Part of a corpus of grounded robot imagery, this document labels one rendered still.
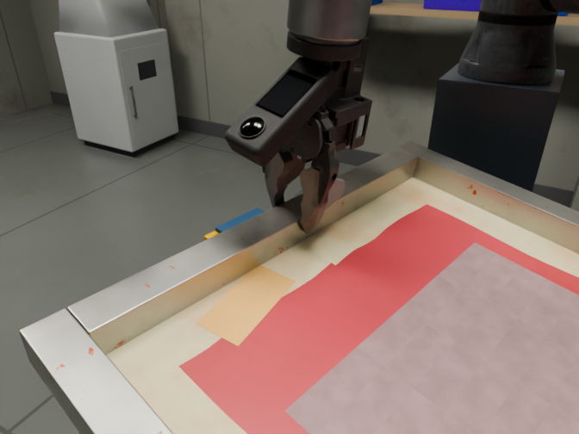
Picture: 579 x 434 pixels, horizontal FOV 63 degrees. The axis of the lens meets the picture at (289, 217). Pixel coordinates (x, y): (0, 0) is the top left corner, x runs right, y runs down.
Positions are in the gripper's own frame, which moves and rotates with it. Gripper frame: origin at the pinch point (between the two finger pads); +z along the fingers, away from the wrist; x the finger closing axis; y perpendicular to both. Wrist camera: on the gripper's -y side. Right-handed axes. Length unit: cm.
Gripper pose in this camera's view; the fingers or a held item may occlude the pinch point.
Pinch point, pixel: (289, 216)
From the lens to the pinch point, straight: 54.7
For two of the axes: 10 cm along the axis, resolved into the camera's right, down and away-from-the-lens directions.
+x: -7.2, -4.5, 5.3
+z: -1.0, 8.2, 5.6
